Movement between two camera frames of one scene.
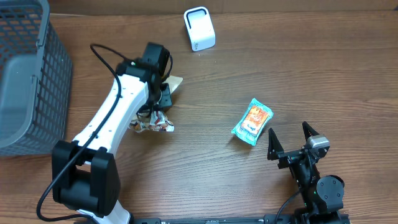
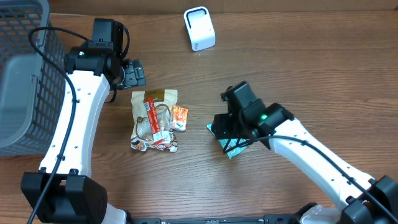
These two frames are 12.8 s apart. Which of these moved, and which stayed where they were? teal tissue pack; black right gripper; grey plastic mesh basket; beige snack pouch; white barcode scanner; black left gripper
Moved: beige snack pouch; black right gripper; teal tissue pack; black left gripper
Stayed: white barcode scanner; grey plastic mesh basket
